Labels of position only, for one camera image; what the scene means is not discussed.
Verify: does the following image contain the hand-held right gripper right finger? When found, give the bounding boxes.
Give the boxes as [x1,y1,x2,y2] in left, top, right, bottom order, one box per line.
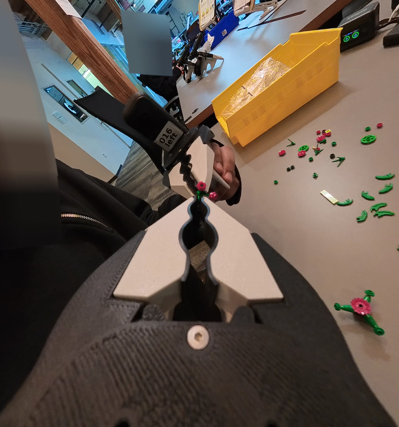
[199,199,284,322]

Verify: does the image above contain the black flat strip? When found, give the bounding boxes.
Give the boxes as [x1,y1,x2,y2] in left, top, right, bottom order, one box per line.
[237,10,307,31]

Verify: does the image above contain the yellow instruction sheet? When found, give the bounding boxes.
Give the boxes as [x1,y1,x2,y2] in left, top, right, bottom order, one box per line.
[199,0,217,29]

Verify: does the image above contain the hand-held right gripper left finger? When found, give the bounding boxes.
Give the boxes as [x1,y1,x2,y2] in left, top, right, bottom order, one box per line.
[113,197,200,319]

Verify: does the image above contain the wooden stand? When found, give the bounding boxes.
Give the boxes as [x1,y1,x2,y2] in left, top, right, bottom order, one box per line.
[234,0,280,17]

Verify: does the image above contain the small toy flower pieces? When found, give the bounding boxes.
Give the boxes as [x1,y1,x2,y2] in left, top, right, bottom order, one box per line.
[274,122,399,252]

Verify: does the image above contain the idle hand-held gripper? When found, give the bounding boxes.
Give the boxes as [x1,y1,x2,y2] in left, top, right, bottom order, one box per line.
[196,37,225,79]
[183,32,203,82]

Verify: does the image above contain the black fabric chair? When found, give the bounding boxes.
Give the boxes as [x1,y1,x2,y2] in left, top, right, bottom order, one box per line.
[74,86,183,174]

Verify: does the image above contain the wooden column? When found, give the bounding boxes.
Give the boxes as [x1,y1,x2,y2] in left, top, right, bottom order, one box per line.
[24,0,140,104]

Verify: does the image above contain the clear plastic bag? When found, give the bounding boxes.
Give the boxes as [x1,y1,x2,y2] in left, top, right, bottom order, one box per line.
[221,57,292,117]

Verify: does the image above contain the blue plastic bin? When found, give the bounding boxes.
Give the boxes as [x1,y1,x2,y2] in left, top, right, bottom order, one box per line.
[209,13,239,42]

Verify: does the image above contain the black battery charger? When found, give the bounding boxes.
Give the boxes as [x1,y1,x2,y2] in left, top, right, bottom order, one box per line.
[339,2,380,52]

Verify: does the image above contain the pink flower toy stem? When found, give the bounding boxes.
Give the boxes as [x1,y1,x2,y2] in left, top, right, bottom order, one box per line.
[195,181,219,203]

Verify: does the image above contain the person's black jacket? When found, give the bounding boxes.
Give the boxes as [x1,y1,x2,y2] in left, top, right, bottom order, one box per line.
[0,159,190,427]

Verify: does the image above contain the yellow plastic bin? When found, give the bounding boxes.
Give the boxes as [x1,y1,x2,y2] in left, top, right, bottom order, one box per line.
[212,28,343,147]

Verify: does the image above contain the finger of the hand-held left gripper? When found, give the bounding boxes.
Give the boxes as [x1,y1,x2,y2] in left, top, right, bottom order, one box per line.
[163,163,195,199]
[186,137,216,183]

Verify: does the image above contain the person's left hand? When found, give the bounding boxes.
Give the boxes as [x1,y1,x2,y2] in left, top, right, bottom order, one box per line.
[215,145,239,201]

